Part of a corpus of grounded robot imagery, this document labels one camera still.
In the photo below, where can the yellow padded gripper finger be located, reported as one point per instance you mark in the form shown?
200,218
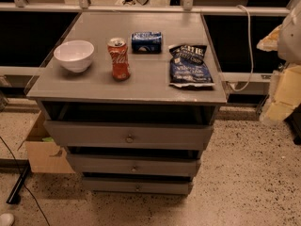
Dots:
269,42
284,95

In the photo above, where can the grey top drawer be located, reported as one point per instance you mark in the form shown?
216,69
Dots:
126,135

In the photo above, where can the grey drawer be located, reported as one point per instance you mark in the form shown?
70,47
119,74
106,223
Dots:
126,135
133,165
137,186

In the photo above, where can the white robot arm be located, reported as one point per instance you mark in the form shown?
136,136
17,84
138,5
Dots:
289,39

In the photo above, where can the grey bottom drawer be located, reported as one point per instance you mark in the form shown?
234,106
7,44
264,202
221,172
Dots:
137,186

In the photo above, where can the grey drawer cabinet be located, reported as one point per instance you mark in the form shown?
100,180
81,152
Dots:
145,98

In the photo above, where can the grey middle drawer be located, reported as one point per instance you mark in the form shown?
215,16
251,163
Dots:
133,165

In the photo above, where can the blue chip bag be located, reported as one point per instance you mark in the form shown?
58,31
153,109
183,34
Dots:
187,67

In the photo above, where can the blue soda can lying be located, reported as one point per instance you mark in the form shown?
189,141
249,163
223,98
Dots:
146,42

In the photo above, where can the red cola can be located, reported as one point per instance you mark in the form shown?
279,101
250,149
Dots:
118,50

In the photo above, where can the white bowl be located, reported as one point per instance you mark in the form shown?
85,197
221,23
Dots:
75,55

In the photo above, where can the cardboard box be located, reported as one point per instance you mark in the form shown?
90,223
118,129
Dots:
43,154

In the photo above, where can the black floor bar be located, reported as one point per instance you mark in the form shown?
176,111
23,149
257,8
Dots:
14,196

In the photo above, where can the white shoe tip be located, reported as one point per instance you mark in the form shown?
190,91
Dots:
6,219

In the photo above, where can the metal railing frame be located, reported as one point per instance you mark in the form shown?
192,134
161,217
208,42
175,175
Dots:
186,7

